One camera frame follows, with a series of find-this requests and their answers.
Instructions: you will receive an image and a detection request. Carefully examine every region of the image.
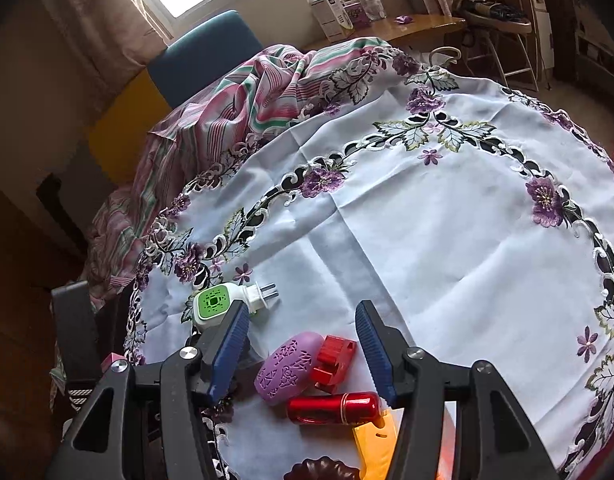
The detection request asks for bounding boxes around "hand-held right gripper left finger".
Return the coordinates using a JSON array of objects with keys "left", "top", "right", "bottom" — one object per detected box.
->
[{"left": 44, "top": 304, "right": 251, "bottom": 480}]

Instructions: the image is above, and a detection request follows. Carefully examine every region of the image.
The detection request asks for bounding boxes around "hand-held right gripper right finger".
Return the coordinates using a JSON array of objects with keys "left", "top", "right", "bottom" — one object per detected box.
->
[{"left": 355, "top": 301, "right": 560, "bottom": 480}]

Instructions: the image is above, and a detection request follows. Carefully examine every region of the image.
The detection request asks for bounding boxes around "red plastic block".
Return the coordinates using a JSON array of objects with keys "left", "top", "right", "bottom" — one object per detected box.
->
[{"left": 309, "top": 335, "right": 358, "bottom": 394}]

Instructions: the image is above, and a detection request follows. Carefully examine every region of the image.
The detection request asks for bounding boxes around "green white plug-in device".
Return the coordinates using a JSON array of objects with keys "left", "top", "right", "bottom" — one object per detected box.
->
[{"left": 181, "top": 281, "right": 280, "bottom": 333}]

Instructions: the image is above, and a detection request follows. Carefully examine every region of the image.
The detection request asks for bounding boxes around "purple oval perforated case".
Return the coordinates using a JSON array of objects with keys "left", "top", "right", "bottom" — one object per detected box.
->
[{"left": 253, "top": 331, "right": 326, "bottom": 407}]

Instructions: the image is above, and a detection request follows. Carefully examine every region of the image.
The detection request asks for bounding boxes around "red metallic cylinder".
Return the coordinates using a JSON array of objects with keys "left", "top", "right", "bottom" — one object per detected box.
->
[{"left": 286, "top": 391, "right": 385, "bottom": 426}]

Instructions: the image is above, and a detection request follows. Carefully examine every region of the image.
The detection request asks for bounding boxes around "yellow plastic piece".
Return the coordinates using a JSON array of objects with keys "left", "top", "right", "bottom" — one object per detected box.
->
[{"left": 352, "top": 407, "right": 402, "bottom": 480}]

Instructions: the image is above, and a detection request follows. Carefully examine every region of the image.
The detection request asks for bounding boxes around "dark brown scalloped mould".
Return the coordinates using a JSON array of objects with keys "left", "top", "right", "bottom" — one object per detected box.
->
[{"left": 283, "top": 456, "right": 362, "bottom": 480}]

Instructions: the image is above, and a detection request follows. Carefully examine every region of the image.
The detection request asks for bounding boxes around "white embroidered floral tablecloth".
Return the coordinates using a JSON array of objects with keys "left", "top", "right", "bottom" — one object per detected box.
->
[{"left": 122, "top": 45, "right": 614, "bottom": 480}]

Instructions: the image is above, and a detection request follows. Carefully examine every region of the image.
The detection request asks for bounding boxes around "yellow board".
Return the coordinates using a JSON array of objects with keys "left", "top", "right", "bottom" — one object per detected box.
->
[{"left": 84, "top": 67, "right": 172, "bottom": 186}]

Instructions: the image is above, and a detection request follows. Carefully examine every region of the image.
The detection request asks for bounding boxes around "pink striped blanket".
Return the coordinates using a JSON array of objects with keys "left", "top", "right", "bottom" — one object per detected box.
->
[{"left": 49, "top": 37, "right": 422, "bottom": 411}]

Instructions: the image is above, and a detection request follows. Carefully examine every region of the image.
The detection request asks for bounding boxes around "blue chair back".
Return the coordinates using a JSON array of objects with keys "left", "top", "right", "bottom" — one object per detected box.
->
[{"left": 147, "top": 10, "right": 265, "bottom": 111}]

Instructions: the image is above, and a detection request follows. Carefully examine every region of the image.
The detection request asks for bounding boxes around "wooden desk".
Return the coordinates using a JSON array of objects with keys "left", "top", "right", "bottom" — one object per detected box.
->
[{"left": 302, "top": 12, "right": 468, "bottom": 53}]

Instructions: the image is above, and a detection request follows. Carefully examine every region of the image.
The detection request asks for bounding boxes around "small pink patterned box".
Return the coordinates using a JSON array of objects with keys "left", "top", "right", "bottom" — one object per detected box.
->
[{"left": 344, "top": 2, "right": 372, "bottom": 28}]

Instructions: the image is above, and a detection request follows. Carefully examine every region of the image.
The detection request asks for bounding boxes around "white carton box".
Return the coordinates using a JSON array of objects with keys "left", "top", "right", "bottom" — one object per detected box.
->
[{"left": 303, "top": 0, "right": 352, "bottom": 43}]

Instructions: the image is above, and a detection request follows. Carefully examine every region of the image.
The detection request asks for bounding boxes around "wooden chair with clutter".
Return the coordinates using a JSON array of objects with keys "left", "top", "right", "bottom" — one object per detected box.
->
[{"left": 459, "top": 0, "right": 540, "bottom": 93}]

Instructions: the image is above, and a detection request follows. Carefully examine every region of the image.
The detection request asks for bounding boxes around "white cabinet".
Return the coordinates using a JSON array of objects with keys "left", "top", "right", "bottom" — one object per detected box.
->
[{"left": 529, "top": 0, "right": 558, "bottom": 71}]

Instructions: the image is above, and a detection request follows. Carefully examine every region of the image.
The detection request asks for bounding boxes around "cluttered shelf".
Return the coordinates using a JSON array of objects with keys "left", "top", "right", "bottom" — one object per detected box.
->
[{"left": 574, "top": 0, "right": 614, "bottom": 91}]

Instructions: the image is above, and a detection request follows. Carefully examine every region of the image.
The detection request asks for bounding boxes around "black object with striped strap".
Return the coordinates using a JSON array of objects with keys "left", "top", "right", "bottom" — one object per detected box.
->
[{"left": 49, "top": 280, "right": 105, "bottom": 413}]

